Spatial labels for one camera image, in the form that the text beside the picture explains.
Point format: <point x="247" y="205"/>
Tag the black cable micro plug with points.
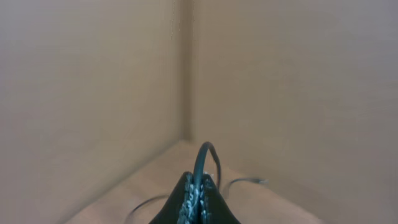
<point x="198" y="173"/>

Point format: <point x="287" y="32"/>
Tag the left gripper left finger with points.
<point x="178" y="208"/>

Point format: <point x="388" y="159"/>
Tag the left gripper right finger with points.
<point x="213" y="208"/>

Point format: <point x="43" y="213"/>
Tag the cardboard panel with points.
<point x="303" y="93"/>

